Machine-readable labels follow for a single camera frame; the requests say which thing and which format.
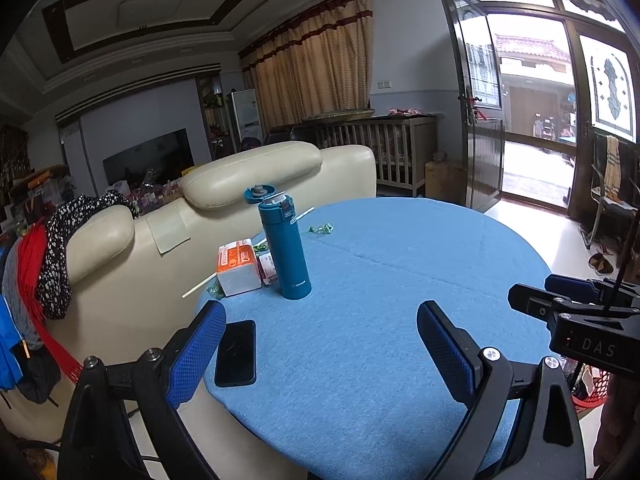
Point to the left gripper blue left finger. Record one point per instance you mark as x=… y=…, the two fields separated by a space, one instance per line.
x=191 y=350

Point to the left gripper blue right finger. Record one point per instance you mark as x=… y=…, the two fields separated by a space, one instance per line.
x=453 y=351

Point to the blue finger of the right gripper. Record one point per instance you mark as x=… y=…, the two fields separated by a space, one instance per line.
x=576 y=289

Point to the teal thermos bottle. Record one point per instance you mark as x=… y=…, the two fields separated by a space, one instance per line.
x=278 y=216

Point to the right hand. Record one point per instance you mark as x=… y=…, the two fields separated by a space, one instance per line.
x=619 y=416

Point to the brown slippers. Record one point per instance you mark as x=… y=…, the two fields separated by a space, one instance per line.
x=600 y=264

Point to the black smartphone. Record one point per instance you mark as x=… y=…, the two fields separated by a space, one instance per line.
x=236 y=356

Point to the red plastic mesh basket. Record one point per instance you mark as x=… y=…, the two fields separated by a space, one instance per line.
x=591 y=389

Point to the dark metal chair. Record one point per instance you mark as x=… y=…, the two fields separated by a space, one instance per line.
x=614 y=185

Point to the cream leather sofa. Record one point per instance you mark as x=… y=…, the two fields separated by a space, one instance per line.
x=134 y=282

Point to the orange white tissue box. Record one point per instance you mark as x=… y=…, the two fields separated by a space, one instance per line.
x=237 y=268

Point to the blue table cloth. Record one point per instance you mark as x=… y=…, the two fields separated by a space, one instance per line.
x=344 y=385

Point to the black white dotted garment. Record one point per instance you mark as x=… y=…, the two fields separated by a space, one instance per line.
x=53 y=287

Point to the small yellow cardboard box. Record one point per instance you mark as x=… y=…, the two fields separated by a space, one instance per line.
x=445 y=181

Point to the green candy wrapper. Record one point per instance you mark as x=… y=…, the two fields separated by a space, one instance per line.
x=324 y=229

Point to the black television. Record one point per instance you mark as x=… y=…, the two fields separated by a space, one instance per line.
x=156 y=161

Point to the wooden slatted crib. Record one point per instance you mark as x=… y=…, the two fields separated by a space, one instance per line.
x=401 y=144

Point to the white air conditioner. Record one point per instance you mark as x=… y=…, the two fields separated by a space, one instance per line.
x=246 y=114

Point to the brown wooden door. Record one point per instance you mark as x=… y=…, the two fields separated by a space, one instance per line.
x=480 y=100

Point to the tan curtain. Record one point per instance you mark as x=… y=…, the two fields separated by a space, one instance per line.
x=318 y=62

